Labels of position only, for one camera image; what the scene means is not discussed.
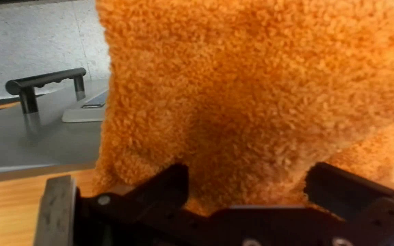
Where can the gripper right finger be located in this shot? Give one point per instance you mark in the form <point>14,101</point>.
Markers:
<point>366,206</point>

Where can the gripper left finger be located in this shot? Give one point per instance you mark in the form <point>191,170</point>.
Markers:
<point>56,219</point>

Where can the orange towel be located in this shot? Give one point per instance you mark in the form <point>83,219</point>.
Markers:
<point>248,93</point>

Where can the black drawer handle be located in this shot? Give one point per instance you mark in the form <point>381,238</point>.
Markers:
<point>25,88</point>

